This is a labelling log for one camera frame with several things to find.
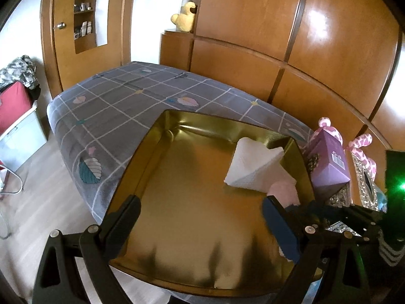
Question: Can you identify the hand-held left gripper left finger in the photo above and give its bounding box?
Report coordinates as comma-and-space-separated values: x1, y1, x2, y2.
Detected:
32, 195, 142, 304

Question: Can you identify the pink spotted plush toy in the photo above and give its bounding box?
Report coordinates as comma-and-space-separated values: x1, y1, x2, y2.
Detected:
318, 117, 378, 179

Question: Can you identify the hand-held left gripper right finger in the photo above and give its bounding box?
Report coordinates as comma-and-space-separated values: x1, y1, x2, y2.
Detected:
262, 195, 371, 304

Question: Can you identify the purple cardboard box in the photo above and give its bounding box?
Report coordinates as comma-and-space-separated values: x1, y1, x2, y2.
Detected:
308, 130, 351, 203

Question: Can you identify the grey checked bed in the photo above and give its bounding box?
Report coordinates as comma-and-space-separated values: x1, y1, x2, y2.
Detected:
47, 61, 318, 304

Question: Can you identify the metal chair frame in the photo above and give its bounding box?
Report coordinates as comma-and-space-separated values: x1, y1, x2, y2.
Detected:
0, 161, 24, 239

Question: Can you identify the camouflage cloth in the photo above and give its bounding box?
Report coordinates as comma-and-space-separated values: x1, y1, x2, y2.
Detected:
0, 55, 41, 99

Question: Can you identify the shelf of small bottles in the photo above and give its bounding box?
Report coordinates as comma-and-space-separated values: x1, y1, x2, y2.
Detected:
73, 0, 95, 40

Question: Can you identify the wooden panelled wardrobe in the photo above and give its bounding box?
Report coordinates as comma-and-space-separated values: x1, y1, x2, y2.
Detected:
160, 0, 405, 203

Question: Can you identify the white folded tissue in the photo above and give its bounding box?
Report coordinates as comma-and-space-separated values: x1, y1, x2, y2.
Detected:
224, 137, 297, 194

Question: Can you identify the grey plastic bin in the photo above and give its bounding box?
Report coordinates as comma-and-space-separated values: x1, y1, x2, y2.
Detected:
0, 106, 49, 172

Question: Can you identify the wooden door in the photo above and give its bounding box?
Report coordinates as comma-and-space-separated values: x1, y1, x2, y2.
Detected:
40, 0, 140, 97

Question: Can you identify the red bag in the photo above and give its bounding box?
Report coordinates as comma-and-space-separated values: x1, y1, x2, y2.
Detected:
0, 81, 34, 135

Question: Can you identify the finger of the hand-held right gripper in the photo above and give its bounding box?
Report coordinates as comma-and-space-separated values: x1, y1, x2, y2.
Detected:
285, 201, 385, 238

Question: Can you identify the yellow plush toy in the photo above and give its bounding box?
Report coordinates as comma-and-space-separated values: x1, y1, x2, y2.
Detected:
171, 1, 198, 33

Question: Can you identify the pink soft cloth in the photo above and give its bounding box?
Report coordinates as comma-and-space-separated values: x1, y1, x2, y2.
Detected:
267, 180, 301, 206

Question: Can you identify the gold tin tray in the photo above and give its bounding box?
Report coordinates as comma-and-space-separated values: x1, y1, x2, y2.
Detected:
106, 109, 325, 292

